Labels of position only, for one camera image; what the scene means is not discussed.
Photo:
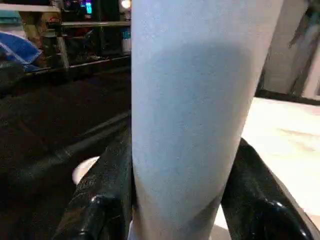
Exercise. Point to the white plastic table leg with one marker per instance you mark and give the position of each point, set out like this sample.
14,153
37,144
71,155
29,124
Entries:
195,100

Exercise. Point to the blue fabric bag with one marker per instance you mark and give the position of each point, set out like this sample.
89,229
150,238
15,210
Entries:
17,47

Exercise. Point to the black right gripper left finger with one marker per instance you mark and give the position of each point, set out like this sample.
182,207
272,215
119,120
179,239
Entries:
105,200

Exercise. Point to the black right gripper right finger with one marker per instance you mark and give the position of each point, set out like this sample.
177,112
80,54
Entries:
265,205

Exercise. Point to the white plastic table top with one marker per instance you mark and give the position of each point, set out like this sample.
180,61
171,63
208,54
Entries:
285,135

